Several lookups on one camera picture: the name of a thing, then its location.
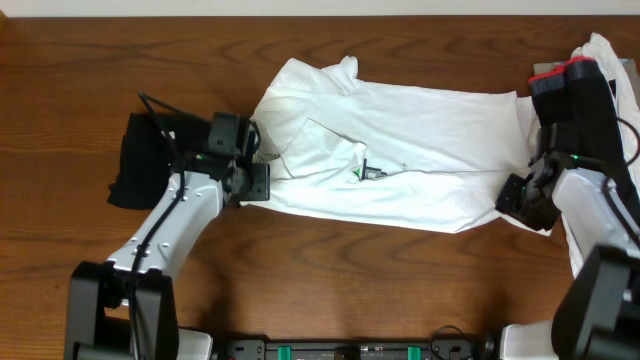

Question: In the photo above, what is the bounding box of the white t-shirt with robot print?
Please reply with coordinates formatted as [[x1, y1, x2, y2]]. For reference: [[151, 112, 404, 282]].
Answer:
[[252, 56, 538, 233]]

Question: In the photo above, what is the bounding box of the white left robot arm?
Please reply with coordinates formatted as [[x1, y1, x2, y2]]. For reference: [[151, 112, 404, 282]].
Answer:
[[64, 93, 270, 359]]

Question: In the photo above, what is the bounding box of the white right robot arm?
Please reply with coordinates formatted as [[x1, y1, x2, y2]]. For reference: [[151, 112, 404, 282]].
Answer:
[[496, 123, 639, 359]]

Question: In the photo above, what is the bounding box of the black red-trimmed folded garment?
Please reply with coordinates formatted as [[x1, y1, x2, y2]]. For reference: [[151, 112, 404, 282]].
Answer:
[[528, 56, 624, 163]]

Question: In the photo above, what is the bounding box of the white garment at right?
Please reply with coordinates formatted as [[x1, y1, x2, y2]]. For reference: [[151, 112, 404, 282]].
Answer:
[[561, 33, 639, 278]]

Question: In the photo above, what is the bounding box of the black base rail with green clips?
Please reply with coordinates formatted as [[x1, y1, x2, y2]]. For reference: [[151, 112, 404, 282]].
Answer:
[[174, 324, 599, 360]]

